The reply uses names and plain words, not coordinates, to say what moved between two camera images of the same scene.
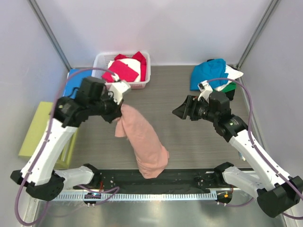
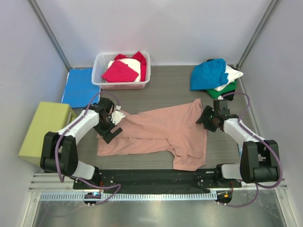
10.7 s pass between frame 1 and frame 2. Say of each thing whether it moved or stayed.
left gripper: moved
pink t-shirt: moved
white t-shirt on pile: stayed
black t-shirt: stayed
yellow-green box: stayed
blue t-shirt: stayed
